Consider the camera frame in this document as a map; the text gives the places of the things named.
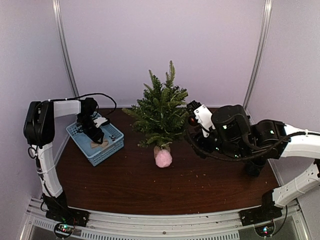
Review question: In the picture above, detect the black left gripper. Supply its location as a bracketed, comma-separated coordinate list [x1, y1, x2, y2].
[77, 115, 105, 145]

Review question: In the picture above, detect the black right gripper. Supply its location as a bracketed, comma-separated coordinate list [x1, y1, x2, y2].
[184, 125, 248, 161]

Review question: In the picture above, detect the beige fabric bow ornament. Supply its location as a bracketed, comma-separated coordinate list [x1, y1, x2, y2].
[90, 138, 109, 149]

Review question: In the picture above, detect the dark berry sprig ornament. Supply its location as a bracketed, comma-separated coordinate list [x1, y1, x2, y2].
[109, 135, 116, 142]

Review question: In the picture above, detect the dark red bauble ornament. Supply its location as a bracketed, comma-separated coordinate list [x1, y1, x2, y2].
[188, 116, 199, 127]

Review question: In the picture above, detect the pink pompom ornament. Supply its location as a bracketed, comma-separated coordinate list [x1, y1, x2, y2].
[155, 150, 173, 168]

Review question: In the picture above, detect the small green christmas tree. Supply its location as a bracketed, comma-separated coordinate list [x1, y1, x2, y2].
[122, 61, 189, 149]

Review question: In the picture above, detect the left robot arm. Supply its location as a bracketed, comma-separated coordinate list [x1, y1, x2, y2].
[23, 97, 110, 222]

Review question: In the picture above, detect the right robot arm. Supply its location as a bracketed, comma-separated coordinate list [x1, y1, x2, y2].
[186, 101, 320, 221]

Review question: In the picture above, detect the round wooden tree base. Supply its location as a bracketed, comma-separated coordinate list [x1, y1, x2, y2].
[153, 145, 171, 158]

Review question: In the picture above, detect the light blue plastic basket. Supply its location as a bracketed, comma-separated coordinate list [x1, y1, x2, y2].
[66, 122, 124, 167]

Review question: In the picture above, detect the dark blue mug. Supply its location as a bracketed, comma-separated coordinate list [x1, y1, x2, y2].
[244, 160, 266, 177]

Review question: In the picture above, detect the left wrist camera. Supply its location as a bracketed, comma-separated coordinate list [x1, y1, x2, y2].
[93, 116, 111, 128]

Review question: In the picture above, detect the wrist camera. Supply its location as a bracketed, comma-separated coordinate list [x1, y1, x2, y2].
[186, 100, 216, 138]
[93, 116, 111, 128]

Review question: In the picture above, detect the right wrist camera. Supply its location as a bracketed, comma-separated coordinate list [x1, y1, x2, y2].
[186, 100, 216, 138]

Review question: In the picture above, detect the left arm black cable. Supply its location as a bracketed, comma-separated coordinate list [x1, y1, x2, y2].
[37, 92, 118, 118]

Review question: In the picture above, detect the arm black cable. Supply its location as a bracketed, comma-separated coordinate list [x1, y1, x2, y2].
[184, 124, 320, 161]
[37, 92, 118, 118]

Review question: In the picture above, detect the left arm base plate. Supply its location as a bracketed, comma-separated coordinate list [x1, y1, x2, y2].
[45, 206, 90, 227]

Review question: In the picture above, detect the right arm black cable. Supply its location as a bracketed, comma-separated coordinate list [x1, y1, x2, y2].
[184, 124, 320, 161]

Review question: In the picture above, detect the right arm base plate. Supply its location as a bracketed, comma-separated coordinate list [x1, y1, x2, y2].
[239, 205, 283, 226]

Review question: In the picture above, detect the aluminium front rail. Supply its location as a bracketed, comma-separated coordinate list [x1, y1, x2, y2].
[26, 197, 305, 240]

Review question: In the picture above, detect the left aluminium frame post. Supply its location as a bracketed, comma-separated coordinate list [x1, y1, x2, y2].
[52, 0, 80, 97]

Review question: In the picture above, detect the aluminium frame post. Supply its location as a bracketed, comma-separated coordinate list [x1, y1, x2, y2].
[52, 0, 80, 97]
[243, 0, 273, 111]

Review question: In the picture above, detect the right aluminium frame post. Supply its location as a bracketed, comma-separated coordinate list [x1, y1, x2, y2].
[243, 0, 273, 111]

